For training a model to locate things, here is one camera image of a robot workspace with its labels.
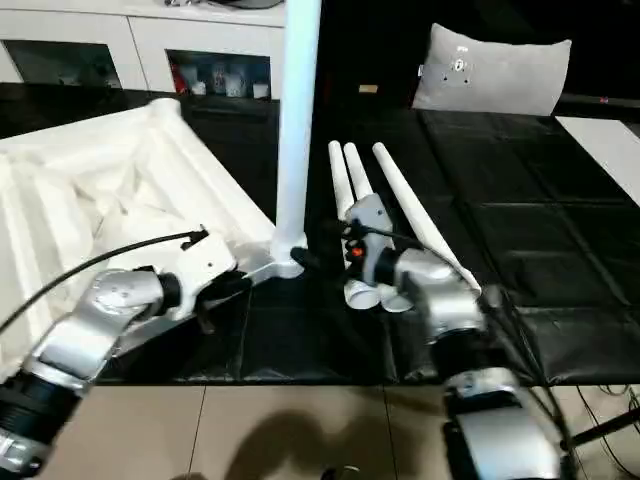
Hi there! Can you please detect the white plastic table leg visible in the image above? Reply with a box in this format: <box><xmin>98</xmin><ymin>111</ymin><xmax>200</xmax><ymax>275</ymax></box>
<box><xmin>343</xmin><ymin>142</ymin><xmax>414</xmax><ymax>315</ymax></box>
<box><xmin>372</xmin><ymin>141</ymin><xmax>483</xmax><ymax>297</ymax></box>
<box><xmin>269</xmin><ymin>0</ymin><xmax>324</xmax><ymax>266</ymax></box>
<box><xmin>327</xmin><ymin>140</ymin><xmax>382</xmax><ymax>310</ymax></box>

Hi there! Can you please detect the white plastic table top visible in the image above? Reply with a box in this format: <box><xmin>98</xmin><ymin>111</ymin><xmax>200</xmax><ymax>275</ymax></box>
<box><xmin>0</xmin><ymin>97</ymin><xmax>310</xmax><ymax>384</ymax></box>

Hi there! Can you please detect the black work mat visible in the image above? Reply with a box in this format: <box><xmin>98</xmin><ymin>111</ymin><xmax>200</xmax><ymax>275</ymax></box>
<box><xmin>0</xmin><ymin>82</ymin><xmax>640</xmax><ymax>386</ymax></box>

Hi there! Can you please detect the grey cushion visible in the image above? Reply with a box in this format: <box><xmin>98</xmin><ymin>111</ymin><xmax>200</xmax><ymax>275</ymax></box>
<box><xmin>410</xmin><ymin>22</ymin><xmax>573</xmax><ymax>116</ymax></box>

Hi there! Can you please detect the grey helmet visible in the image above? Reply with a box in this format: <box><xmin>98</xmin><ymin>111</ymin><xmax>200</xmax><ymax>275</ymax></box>
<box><xmin>167</xmin><ymin>0</ymin><xmax>285</xmax><ymax>10</ymax></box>

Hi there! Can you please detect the white glass-door cabinet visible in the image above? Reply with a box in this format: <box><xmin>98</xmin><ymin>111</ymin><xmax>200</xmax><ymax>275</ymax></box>
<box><xmin>0</xmin><ymin>0</ymin><xmax>289</xmax><ymax>101</ymax></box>

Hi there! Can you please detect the white flat board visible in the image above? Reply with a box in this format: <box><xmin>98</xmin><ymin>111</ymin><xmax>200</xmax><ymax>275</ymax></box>
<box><xmin>555</xmin><ymin>115</ymin><xmax>640</xmax><ymax>209</ymax></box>

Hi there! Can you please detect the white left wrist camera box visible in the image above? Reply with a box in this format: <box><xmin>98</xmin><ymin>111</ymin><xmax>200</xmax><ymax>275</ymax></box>
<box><xmin>167</xmin><ymin>232</ymin><xmax>239</xmax><ymax>321</ymax></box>

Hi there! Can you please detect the black metal frame bar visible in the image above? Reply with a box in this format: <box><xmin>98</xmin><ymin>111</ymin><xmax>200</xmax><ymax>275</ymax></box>
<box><xmin>572</xmin><ymin>407</ymin><xmax>640</xmax><ymax>449</ymax></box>

